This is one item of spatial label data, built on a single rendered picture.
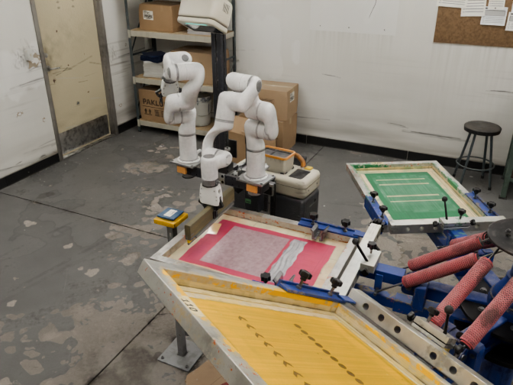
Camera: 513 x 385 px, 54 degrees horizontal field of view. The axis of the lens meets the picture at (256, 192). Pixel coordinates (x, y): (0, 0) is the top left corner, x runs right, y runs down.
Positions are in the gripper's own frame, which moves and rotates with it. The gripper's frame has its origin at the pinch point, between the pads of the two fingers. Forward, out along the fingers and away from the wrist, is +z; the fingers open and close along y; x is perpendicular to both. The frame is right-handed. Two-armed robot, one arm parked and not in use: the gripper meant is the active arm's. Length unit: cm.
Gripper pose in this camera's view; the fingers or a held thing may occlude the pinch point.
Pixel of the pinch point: (211, 213)
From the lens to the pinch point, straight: 236.7
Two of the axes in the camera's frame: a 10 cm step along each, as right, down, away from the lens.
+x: -4.3, 4.0, -8.1
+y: -9.0, -1.9, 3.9
